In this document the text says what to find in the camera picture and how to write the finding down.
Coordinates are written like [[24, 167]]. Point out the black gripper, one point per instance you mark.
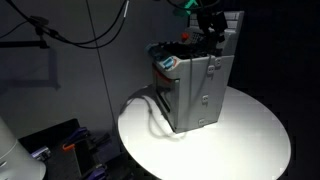
[[211, 21]]

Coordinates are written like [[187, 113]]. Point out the grey toy stove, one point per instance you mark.
[[196, 90]]

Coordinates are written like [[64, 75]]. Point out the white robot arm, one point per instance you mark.
[[15, 156]]

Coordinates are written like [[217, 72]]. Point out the black tool bin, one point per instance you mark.
[[56, 156]]

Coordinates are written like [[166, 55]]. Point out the silver purple tool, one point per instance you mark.
[[40, 152]]

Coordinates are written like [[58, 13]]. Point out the teal wrist mount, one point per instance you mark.
[[185, 7]]

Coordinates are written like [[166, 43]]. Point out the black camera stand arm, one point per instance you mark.
[[23, 43]]

